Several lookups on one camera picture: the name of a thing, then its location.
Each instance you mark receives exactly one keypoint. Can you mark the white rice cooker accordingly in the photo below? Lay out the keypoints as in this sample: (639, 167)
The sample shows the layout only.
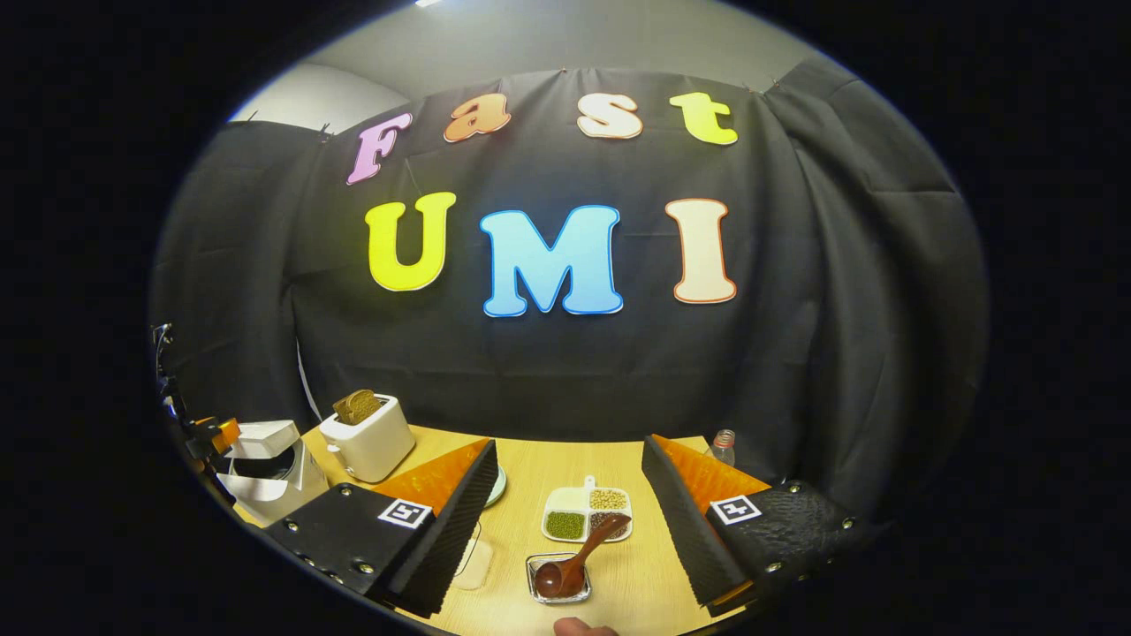
(292, 499)

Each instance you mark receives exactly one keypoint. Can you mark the white divided rice and bean dish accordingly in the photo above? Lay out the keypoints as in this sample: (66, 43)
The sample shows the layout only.
(561, 502)

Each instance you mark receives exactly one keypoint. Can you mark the clear rectangular tray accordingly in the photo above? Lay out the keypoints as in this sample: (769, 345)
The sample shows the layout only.
(475, 565)

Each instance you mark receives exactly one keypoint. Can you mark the white toaster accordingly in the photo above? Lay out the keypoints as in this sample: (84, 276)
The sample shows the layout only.
(371, 450)

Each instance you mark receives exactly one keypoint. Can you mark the black backdrop cloth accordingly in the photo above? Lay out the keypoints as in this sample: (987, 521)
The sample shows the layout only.
(795, 353)

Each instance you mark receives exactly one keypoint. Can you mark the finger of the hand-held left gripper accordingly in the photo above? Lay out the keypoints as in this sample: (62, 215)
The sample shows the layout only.
(223, 433)

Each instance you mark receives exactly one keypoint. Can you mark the clear plastic bottle red label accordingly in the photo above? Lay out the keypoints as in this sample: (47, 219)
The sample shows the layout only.
(723, 450)

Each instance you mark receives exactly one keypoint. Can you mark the pale green plate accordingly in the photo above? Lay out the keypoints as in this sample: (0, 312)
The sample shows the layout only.
(497, 486)

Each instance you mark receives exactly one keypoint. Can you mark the dark brown wooden spoon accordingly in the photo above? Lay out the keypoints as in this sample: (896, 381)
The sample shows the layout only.
(552, 580)

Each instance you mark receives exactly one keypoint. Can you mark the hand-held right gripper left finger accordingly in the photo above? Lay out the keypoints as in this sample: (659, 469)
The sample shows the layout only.
(455, 539)

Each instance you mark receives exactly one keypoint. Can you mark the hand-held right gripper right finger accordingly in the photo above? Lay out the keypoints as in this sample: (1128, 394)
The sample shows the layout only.
(689, 539)

